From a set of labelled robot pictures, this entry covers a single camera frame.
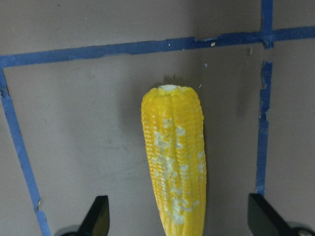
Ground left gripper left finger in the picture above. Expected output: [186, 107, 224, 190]
[78, 196, 110, 236]

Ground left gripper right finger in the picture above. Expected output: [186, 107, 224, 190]
[247, 193, 291, 236]

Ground yellow corn cob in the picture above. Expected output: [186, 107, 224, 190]
[141, 85, 207, 236]

